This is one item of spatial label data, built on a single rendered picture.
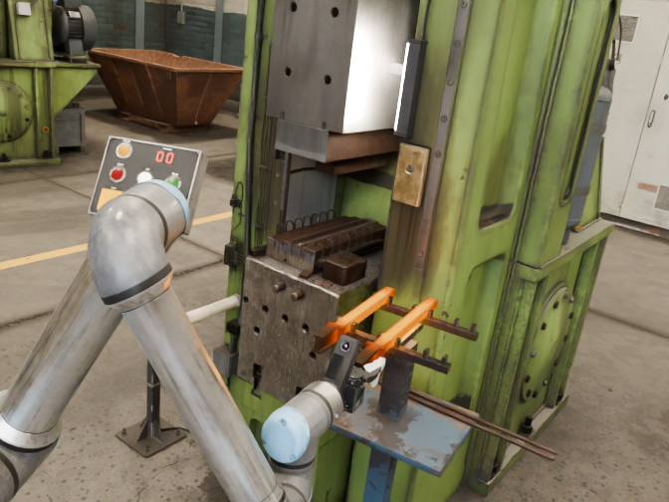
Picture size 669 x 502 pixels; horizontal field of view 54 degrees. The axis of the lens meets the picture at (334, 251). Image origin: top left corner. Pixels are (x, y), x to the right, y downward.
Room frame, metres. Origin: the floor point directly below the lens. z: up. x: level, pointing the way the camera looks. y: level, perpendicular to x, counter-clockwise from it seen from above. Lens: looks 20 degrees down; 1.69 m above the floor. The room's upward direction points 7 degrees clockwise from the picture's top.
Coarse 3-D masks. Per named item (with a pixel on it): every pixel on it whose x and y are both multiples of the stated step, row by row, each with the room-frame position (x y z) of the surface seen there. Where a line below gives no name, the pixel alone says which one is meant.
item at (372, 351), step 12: (432, 300) 1.65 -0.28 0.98; (420, 312) 1.57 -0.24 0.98; (396, 324) 1.48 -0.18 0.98; (408, 324) 1.49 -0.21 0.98; (384, 336) 1.40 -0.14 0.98; (396, 336) 1.41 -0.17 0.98; (372, 348) 1.33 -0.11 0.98; (384, 348) 1.33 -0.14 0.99; (360, 360) 1.27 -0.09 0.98; (372, 360) 1.32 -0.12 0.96
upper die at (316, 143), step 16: (288, 128) 1.97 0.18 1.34; (304, 128) 1.94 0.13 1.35; (320, 128) 1.91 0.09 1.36; (288, 144) 1.97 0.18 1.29; (304, 144) 1.94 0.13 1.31; (320, 144) 1.90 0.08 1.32; (336, 144) 1.93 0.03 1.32; (352, 144) 1.99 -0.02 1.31; (368, 144) 2.06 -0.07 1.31; (384, 144) 2.14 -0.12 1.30; (320, 160) 1.90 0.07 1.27; (336, 160) 1.93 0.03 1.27
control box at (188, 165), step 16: (112, 144) 2.19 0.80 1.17; (128, 144) 2.19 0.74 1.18; (144, 144) 2.18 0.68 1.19; (160, 144) 2.18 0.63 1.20; (112, 160) 2.16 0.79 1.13; (128, 160) 2.16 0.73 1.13; (144, 160) 2.15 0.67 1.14; (176, 160) 2.14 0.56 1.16; (192, 160) 2.14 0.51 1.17; (128, 176) 2.13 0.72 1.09; (160, 176) 2.12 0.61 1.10; (176, 176) 2.11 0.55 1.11; (192, 176) 2.11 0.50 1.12; (96, 192) 2.11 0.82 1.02; (192, 192) 2.09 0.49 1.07; (96, 208) 2.08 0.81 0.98; (192, 208) 2.10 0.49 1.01
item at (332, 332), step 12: (384, 288) 1.70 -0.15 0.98; (372, 300) 1.60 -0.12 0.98; (384, 300) 1.64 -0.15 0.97; (360, 312) 1.52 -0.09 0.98; (372, 312) 1.57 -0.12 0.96; (336, 324) 1.42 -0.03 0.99; (348, 324) 1.45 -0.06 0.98; (324, 336) 1.35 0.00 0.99; (336, 336) 1.41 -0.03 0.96; (324, 348) 1.36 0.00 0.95
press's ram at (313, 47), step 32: (288, 0) 2.00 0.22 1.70; (320, 0) 1.93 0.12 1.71; (352, 0) 1.87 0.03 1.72; (384, 0) 1.96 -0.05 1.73; (416, 0) 2.10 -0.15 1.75; (288, 32) 1.99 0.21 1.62; (320, 32) 1.93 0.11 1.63; (352, 32) 1.86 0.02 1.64; (384, 32) 1.98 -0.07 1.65; (288, 64) 1.99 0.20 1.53; (320, 64) 1.92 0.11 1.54; (352, 64) 1.87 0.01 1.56; (384, 64) 2.00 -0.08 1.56; (288, 96) 1.98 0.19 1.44; (320, 96) 1.91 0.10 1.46; (352, 96) 1.88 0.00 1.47; (384, 96) 2.01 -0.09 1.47; (352, 128) 1.90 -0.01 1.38; (384, 128) 2.04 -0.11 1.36
